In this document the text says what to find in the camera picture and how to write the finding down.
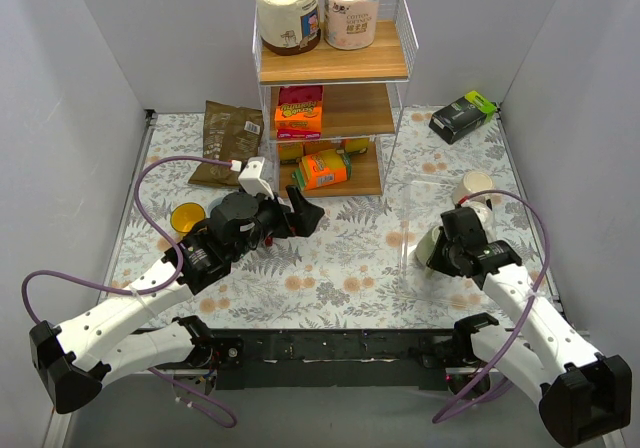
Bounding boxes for pale green mug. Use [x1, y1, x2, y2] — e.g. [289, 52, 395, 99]
[411, 226, 440, 269]

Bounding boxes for yellow mug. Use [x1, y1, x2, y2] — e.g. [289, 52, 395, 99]
[170, 202, 206, 234]

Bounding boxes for grey mug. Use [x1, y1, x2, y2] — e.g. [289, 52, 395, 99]
[206, 197, 223, 216]

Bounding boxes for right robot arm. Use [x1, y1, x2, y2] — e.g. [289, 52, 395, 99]
[428, 206, 632, 447]

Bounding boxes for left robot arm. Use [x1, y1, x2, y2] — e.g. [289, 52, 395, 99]
[29, 185, 325, 414]

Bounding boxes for white speckled mug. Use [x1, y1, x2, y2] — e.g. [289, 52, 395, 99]
[469, 201, 495, 232]

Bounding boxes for cream mug upside down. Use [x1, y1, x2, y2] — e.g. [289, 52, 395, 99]
[451, 170, 495, 204]

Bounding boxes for orange yellow green sponge pack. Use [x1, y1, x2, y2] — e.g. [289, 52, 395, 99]
[292, 149, 352, 191]

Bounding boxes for clear acrylic tray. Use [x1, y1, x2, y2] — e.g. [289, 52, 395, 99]
[401, 177, 490, 310]

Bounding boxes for floral table mat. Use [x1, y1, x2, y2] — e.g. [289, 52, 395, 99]
[97, 105, 561, 330]

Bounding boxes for brown coffee bag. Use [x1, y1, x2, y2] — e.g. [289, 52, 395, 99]
[188, 101, 264, 187]

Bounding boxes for orange red sponge pack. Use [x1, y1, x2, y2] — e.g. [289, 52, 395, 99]
[273, 85, 324, 140]

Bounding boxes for black green box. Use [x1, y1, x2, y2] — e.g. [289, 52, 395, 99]
[429, 90, 498, 145]

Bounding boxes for beige wrapped toilet paper roll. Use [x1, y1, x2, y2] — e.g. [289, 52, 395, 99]
[255, 0, 321, 56]

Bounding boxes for white wrapped toilet paper roll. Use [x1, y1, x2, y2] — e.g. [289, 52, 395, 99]
[324, 0, 380, 51]

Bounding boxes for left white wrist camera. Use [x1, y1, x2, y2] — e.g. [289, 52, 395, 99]
[231, 156, 274, 199]

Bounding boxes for wire and wood shelf rack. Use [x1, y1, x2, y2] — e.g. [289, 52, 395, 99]
[251, 0, 420, 201]

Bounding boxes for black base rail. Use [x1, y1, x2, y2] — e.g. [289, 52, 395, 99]
[124, 325, 556, 392]

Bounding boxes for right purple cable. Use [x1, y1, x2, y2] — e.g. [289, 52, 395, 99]
[431, 189, 552, 425]

